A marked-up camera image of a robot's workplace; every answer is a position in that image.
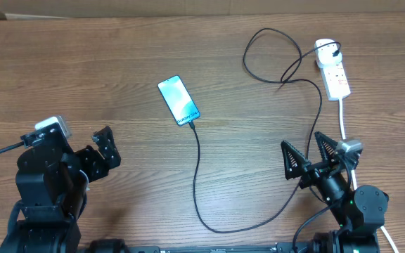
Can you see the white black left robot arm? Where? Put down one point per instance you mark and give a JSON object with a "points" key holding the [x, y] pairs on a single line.
{"points": [[52, 180]]}

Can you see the white USB wall charger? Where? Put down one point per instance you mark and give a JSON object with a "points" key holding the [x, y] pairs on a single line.
{"points": [[327, 53]]}

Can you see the black Samsung Galaxy smartphone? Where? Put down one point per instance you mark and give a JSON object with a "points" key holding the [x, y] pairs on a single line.
{"points": [[178, 100]]}

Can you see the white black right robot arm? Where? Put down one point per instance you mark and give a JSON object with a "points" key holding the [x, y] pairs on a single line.
{"points": [[359, 212]]}

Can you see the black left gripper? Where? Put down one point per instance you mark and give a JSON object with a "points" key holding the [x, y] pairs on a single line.
{"points": [[100, 168]]}

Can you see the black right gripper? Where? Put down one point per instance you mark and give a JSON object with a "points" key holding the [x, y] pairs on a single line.
{"points": [[318, 169]]}

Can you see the brown cardboard backdrop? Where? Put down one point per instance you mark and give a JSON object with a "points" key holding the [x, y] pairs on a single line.
{"points": [[140, 8]]}

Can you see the white power strip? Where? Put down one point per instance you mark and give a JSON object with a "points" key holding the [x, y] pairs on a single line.
{"points": [[335, 82]]}

